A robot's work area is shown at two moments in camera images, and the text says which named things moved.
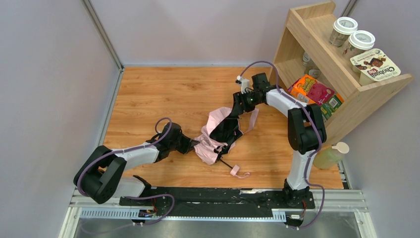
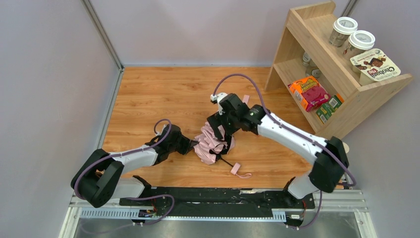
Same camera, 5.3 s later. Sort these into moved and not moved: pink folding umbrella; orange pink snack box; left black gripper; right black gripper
Moved: right black gripper
Not moved: left black gripper; pink folding umbrella; orange pink snack box
